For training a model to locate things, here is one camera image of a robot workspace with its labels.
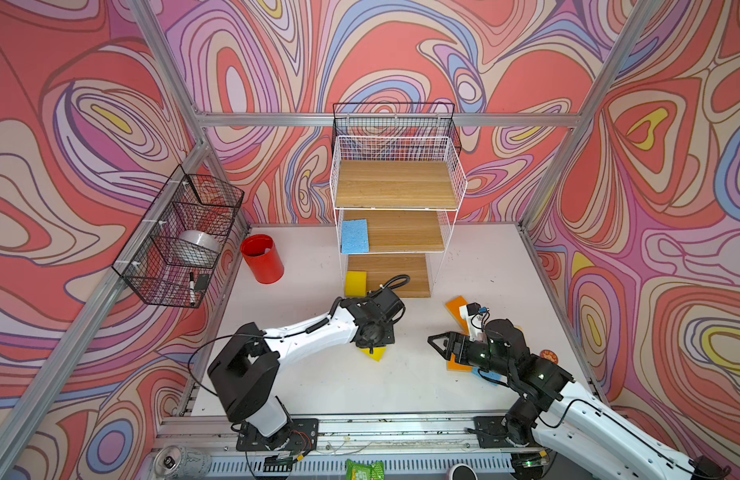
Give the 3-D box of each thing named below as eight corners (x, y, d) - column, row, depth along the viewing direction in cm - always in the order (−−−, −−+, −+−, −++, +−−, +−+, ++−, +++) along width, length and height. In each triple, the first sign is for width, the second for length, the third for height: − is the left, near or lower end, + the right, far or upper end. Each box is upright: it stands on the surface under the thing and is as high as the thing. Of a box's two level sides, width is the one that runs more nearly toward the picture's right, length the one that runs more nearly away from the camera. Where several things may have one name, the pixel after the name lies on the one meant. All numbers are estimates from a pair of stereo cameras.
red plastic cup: (250, 284, 105) (235, 257, 93) (257, 262, 112) (244, 234, 100) (280, 284, 105) (268, 257, 93) (285, 262, 112) (275, 234, 100)
